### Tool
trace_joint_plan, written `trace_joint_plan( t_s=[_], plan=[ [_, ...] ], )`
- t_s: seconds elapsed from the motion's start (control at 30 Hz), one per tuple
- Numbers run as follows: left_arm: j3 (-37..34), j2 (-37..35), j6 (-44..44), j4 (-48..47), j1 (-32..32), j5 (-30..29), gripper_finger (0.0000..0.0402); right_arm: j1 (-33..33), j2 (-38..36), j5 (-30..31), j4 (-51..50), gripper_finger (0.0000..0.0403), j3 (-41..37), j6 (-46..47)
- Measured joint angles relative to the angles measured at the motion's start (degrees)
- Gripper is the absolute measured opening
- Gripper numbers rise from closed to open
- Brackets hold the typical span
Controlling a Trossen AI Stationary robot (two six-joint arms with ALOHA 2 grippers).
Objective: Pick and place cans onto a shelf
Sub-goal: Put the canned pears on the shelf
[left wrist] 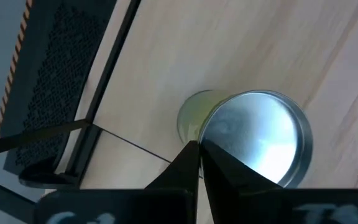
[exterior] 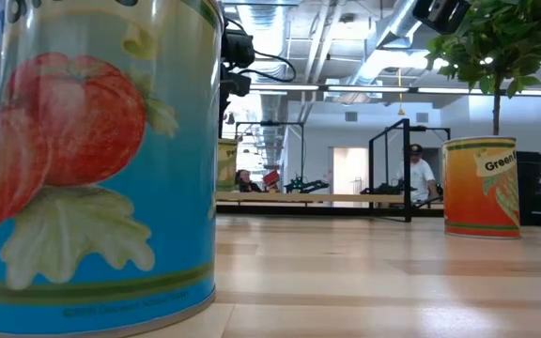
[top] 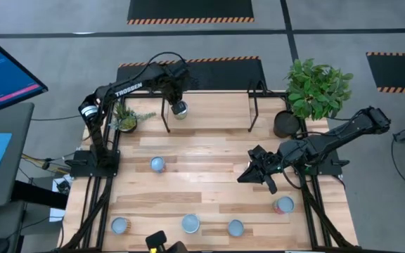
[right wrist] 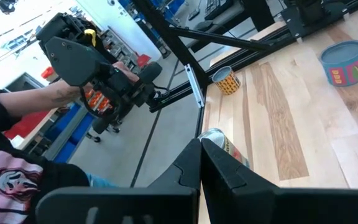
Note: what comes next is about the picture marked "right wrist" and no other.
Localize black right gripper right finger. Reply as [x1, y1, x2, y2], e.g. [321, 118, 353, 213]
[200, 138, 358, 224]

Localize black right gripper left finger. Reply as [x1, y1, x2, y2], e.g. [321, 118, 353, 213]
[35, 138, 203, 224]

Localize small yellow patterned can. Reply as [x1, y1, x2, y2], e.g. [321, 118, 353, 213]
[211, 65, 242, 96]

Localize teal corn can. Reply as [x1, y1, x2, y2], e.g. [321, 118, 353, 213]
[318, 39, 358, 87]

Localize person's forearm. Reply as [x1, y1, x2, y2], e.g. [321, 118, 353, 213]
[0, 80, 93, 116]

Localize orange storage bins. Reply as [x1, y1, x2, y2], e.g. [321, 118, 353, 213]
[85, 89, 114, 113]

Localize blue storage cabinet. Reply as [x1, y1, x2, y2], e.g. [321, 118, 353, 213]
[44, 102, 96, 164]

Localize person's hand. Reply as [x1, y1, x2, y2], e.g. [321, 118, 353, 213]
[112, 61, 140, 83]

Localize black computer mouse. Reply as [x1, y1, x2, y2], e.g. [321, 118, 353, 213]
[194, 20, 214, 32]

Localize red storage bin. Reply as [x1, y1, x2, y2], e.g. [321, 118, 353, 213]
[3, 110, 51, 141]

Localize black keyboard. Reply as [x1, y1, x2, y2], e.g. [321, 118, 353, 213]
[204, 0, 234, 20]

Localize white metal bracket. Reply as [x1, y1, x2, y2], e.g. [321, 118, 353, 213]
[184, 63, 205, 109]

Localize black table frame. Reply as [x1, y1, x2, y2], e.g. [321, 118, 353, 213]
[132, 0, 358, 113]

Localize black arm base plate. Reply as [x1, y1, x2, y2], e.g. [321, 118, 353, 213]
[280, 6, 351, 39]

